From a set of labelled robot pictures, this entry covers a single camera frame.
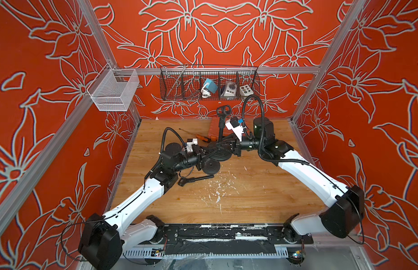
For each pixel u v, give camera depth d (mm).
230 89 914
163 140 560
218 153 668
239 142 618
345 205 391
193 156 626
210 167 925
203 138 1060
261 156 568
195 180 895
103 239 383
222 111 561
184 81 985
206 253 697
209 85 836
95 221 401
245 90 949
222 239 728
